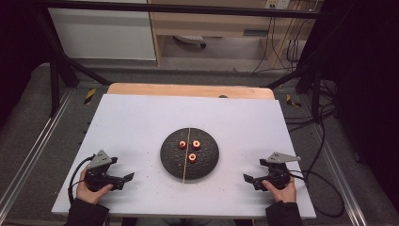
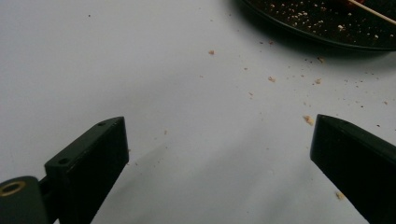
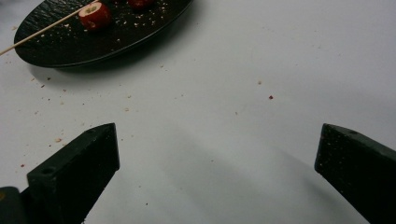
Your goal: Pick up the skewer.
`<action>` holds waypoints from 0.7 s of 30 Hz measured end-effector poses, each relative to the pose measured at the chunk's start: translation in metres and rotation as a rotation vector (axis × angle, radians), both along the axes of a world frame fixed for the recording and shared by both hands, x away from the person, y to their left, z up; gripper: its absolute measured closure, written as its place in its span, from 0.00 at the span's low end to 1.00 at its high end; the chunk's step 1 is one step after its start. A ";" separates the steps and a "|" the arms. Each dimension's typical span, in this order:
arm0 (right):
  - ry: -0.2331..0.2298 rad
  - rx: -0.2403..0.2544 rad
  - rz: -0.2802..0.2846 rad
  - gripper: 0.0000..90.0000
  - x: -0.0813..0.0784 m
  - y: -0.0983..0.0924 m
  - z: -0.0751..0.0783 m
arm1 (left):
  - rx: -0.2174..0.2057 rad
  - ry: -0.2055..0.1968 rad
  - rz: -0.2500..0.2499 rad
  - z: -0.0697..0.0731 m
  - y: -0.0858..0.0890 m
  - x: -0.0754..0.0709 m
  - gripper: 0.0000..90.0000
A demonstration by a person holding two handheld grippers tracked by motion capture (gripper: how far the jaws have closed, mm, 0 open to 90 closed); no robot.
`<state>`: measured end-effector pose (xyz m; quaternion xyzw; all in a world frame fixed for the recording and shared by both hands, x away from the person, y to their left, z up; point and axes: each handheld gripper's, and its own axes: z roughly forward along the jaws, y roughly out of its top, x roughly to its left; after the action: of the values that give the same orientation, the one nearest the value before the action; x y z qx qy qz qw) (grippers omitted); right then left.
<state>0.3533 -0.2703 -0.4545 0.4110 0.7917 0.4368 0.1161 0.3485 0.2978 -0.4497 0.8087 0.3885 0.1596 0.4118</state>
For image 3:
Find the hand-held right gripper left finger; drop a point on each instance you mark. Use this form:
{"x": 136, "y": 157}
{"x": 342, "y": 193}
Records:
{"x": 74, "y": 174}

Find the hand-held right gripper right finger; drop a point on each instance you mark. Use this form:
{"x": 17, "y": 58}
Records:
{"x": 358, "y": 168}

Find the black round plate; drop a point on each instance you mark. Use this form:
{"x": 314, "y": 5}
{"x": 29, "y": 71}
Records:
{"x": 77, "y": 45}

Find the wooden skewer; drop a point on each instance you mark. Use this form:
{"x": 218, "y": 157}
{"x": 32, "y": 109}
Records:
{"x": 40, "y": 31}

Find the red hawthorn fruit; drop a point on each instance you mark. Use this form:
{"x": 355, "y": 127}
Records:
{"x": 140, "y": 3}
{"x": 95, "y": 17}

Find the white table cover sheet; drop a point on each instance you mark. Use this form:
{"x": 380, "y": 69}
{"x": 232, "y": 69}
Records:
{"x": 218, "y": 93}

